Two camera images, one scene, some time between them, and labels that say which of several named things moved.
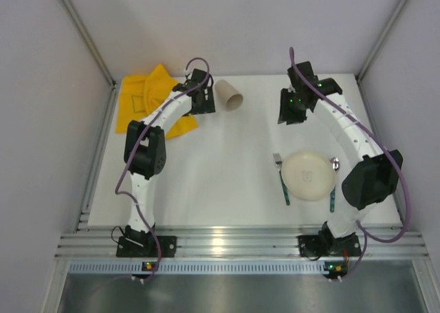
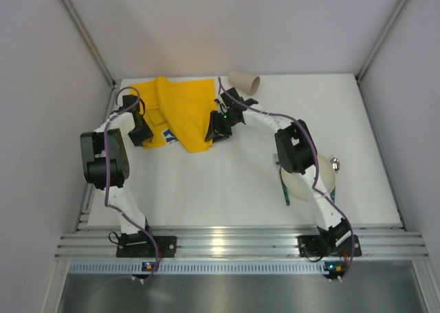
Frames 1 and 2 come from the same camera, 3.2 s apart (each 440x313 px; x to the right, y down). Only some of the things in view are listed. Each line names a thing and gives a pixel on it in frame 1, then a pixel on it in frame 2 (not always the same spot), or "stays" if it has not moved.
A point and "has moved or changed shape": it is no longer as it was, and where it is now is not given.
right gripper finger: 287,106 to 215,123
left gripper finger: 208,100 to 144,133
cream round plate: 309,175 stays
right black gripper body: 290,110 to 217,130
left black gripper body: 203,102 to 139,135
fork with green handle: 278,160 stays
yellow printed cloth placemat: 139,94 has moved or changed shape
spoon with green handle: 335,162 stays
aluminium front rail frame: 234,242 stays
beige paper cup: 229,96 has moved or changed shape
